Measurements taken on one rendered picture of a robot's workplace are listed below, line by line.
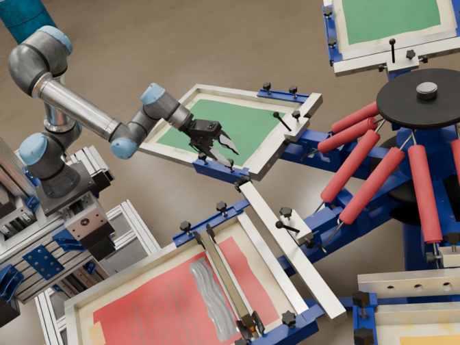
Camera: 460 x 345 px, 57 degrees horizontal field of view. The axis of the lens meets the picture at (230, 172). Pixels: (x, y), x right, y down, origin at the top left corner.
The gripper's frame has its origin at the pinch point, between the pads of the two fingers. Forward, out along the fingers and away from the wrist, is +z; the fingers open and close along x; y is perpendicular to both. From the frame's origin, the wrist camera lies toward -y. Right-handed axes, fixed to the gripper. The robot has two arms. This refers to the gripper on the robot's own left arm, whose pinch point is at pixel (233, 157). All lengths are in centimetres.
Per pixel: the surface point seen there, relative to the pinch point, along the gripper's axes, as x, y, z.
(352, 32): -102, 23, 22
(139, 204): -16, 223, 13
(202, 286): 36.8, 23.1, 23.0
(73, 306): 67, 53, -7
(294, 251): 13.7, -2.3, 35.0
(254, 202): 0.1, 20.1, 22.3
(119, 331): 65, 36, 9
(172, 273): 38, 36, 15
